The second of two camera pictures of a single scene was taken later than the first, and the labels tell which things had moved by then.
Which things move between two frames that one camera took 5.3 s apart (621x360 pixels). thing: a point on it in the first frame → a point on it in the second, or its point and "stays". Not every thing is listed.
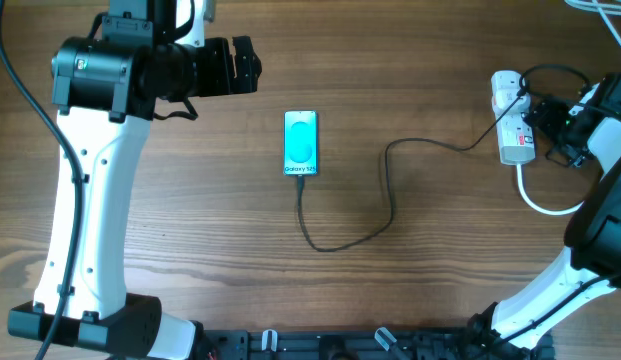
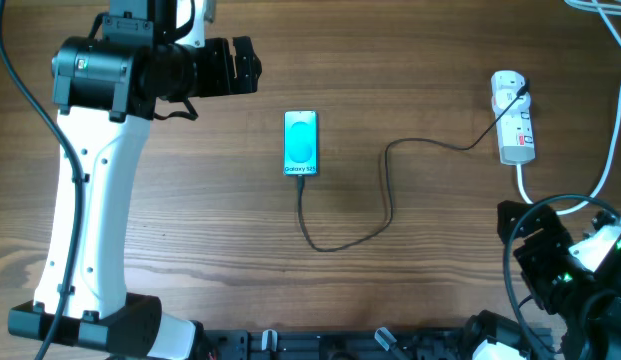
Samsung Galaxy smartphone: x=300 y=143 stays
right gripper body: x=556 y=125 → x=555 y=276
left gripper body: x=212 y=70 stays
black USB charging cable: x=390 y=181 stays
